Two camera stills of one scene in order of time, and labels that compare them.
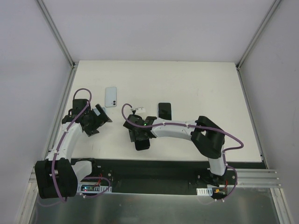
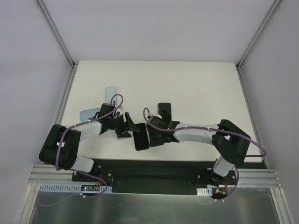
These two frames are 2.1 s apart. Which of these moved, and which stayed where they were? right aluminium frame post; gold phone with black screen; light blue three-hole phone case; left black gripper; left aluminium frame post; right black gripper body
Moved: right black gripper body; left black gripper
Stayed: gold phone with black screen; light blue three-hole phone case; left aluminium frame post; right aluminium frame post
